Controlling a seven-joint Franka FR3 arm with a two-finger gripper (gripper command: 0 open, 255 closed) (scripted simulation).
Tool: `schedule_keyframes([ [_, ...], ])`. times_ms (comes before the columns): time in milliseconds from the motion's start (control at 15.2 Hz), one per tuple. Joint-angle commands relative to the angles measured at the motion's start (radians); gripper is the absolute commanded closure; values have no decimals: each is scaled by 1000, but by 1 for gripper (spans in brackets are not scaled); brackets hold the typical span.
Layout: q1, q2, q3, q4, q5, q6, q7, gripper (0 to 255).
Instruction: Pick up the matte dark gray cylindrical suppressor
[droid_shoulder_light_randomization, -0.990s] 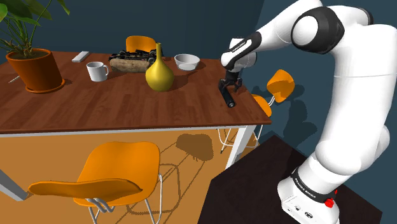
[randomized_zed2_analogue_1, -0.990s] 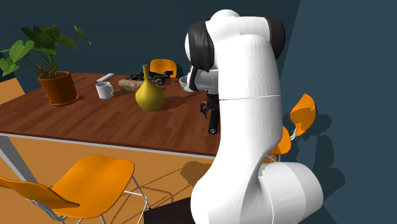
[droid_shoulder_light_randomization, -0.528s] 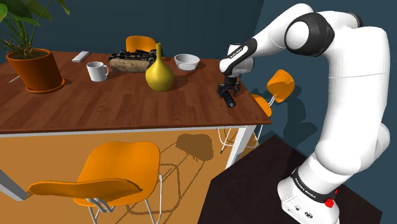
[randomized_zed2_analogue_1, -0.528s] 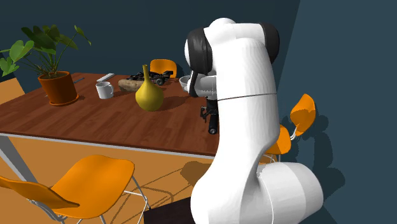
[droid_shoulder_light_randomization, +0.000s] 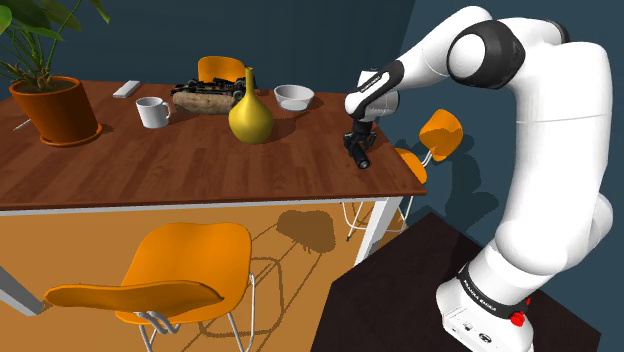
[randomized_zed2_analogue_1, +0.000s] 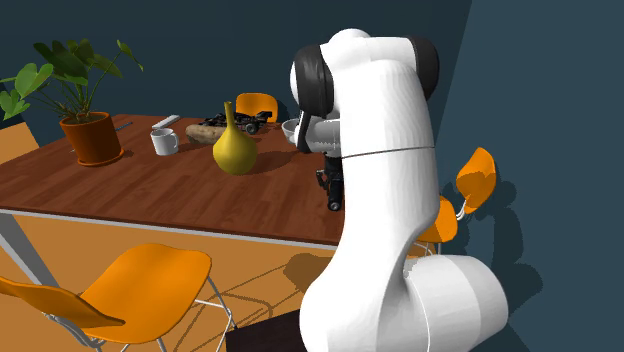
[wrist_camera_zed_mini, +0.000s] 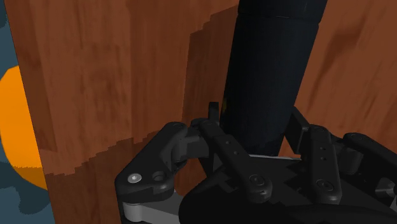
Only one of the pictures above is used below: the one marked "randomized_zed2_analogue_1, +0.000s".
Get yellow gourd-shaped vase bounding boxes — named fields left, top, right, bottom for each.
left=212, top=100, right=259, bottom=177

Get black toy race car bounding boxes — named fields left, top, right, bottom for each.
left=198, top=110, right=274, bottom=136

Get wooden table with metal legs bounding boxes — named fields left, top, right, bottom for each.
left=0, top=113, right=346, bottom=289

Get potted green plant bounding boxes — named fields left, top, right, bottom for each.
left=0, top=38, right=145, bottom=168

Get white remote control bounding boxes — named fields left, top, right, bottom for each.
left=151, top=114, right=182, bottom=131

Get dark robot stand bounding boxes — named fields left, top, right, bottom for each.
left=224, top=308, right=309, bottom=352

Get white mug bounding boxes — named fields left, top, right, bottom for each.
left=149, top=127, right=181, bottom=157

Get brown potato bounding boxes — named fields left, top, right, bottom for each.
left=185, top=123, right=228, bottom=146

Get orange chair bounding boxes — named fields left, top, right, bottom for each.
left=408, top=147, right=497, bottom=259
left=235, top=92, right=280, bottom=124
left=0, top=243, right=238, bottom=352

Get white bowl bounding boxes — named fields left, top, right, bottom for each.
left=281, top=118, right=302, bottom=145

